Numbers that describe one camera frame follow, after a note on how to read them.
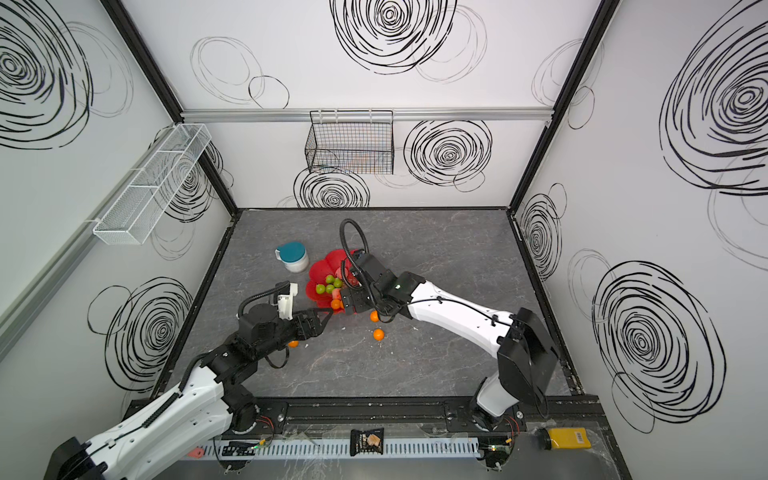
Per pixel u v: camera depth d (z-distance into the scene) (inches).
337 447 27.8
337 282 37.9
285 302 28.0
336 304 35.8
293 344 27.3
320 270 38.9
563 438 26.8
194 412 20.1
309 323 27.3
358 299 27.8
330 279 38.2
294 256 38.5
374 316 35.0
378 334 34.0
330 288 37.6
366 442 27.3
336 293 36.8
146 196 30.0
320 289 36.8
